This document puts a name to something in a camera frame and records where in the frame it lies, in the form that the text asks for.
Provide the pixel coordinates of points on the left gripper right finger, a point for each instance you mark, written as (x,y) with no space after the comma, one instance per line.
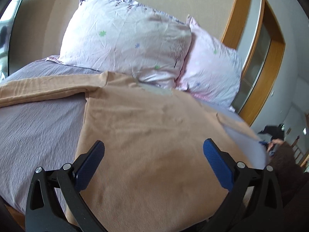
(253,202)

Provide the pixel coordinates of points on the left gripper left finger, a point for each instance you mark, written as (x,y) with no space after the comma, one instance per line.
(43,210)

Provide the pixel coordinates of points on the beige long-sleeve garment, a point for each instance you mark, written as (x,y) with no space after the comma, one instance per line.
(154,176)

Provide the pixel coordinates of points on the brown jacket of person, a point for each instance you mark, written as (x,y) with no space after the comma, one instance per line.
(293,184)

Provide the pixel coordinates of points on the lavender bed sheet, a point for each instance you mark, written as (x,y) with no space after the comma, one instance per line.
(46,134)

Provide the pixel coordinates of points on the pink floral pillow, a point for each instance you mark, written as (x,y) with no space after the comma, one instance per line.
(211,71)

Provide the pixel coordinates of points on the white floral pillow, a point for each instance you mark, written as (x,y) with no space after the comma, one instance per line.
(125,36)

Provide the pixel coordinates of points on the wooden door frame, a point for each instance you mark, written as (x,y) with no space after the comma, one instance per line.
(261,66)

